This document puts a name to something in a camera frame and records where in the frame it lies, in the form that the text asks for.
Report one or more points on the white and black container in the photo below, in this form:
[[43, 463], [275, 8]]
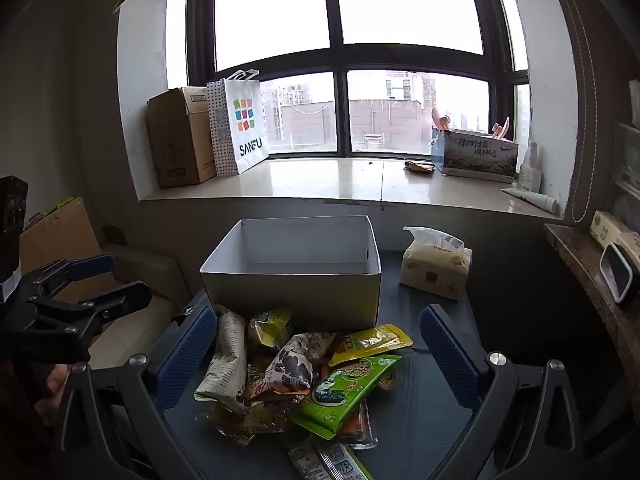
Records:
[[617, 272]]

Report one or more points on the wave print snack packet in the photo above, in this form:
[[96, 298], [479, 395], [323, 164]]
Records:
[[292, 365]]

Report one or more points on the white shopping bag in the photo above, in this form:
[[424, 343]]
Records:
[[245, 150]]

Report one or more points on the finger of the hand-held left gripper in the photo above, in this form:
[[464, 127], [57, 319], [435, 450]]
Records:
[[92, 264], [120, 300]]

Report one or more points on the yellow snack pouch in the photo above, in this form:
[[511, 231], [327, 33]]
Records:
[[370, 342]]

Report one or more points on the person's left hand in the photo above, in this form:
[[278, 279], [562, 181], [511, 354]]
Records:
[[50, 390]]

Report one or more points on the marble side shelf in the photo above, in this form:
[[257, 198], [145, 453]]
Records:
[[580, 260]]

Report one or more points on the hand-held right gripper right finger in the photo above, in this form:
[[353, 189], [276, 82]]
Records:
[[445, 355]]

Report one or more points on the red sausage packet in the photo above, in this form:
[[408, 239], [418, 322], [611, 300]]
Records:
[[357, 425]]

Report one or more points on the polka dot paper bag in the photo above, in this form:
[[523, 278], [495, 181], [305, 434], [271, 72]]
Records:
[[220, 130]]

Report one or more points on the pink plastic object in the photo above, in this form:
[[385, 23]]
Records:
[[442, 120], [501, 131]]

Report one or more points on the large flat cardboard box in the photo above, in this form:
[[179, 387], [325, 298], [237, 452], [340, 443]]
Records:
[[65, 235]]

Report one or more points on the landscape print box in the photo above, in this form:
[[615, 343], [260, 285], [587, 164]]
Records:
[[480, 157]]

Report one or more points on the green snack packet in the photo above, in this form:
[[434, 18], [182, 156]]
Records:
[[350, 385]]

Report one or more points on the cream sofa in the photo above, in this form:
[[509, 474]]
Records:
[[145, 270]]

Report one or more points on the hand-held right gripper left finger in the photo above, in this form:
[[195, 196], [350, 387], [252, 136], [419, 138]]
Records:
[[185, 360]]

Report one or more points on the beige printed snack packet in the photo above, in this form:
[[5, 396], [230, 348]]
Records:
[[222, 360]]

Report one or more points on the white and green stick packet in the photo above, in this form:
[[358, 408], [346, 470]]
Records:
[[347, 462]]

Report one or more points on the white bottle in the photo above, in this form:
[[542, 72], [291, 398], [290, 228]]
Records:
[[531, 172]]

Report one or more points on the translucent storage box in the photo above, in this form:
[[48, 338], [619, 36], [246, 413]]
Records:
[[622, 175]]

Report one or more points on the blue tablecloth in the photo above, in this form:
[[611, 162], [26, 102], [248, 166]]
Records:
[[425, 425]]

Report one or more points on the white cardboard box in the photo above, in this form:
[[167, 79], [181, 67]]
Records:
[[300, 295]]

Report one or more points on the stone windowsill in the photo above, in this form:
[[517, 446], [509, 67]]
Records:
[[325, 180]]

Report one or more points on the white tube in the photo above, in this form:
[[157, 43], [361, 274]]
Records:
[[532, 200]]

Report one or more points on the brown cardboard box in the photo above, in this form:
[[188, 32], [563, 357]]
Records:
[[175, 145]]

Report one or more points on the black framed window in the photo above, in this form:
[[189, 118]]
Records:
[[340, 60]]

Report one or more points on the small brown packet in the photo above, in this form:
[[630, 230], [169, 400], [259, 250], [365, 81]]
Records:
[[419, 166]]

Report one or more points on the yellow tissue pack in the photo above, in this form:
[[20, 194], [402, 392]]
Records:
[[435, 270]]

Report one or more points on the green and cream tissue box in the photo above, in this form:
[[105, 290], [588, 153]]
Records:
[[610, 227]]

